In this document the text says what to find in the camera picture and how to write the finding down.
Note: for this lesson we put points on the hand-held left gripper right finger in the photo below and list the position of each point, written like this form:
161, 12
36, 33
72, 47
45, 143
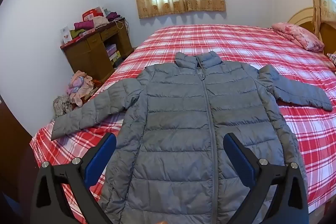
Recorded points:
240, 158

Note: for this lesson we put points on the purple box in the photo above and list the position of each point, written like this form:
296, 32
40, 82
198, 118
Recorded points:
111, 49

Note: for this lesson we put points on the bed with red plaid sheet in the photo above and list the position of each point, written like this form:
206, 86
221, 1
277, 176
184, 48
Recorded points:
236, 40

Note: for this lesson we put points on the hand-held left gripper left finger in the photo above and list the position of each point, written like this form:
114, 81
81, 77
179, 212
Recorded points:
101, 158

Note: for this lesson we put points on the white and yellow box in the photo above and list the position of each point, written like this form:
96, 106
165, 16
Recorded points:
116, 56

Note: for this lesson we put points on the magenta folded cloth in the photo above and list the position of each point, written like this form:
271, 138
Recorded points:
84, 25

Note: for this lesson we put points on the striped cloth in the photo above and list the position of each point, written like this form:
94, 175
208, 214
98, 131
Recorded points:
332, 58

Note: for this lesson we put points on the green folded cloth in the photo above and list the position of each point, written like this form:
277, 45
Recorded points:
76, 33

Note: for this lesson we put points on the wooden headboard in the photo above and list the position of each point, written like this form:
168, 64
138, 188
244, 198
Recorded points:
302, 18

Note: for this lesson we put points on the brown wooden desk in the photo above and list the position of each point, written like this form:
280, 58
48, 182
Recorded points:
86, 53

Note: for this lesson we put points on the pile of pink clothes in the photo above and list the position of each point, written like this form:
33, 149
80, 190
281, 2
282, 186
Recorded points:
78, 87

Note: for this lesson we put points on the purple folded cloth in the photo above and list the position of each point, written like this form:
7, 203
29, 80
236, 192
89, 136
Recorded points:
113, 16

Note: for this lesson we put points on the beige floral side curtain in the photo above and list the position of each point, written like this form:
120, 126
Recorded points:
324, 3

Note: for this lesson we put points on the white greeting card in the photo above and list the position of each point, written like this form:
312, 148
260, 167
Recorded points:
65, 35

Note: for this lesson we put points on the grey patterned cloth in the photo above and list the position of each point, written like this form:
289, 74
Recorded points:
61, 106

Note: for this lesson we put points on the pink floral pillow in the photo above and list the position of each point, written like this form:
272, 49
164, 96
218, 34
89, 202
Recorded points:
299, 32

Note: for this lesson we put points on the dark wooden cabinet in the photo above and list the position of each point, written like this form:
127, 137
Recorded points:
13, 148

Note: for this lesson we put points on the grey puffer jacket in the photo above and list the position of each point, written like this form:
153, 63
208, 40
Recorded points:
178, 121

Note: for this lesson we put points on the red box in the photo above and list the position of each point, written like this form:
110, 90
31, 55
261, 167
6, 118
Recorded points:
90, 14

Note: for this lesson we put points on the pale pink folded cloth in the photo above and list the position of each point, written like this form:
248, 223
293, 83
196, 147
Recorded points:
99, 21

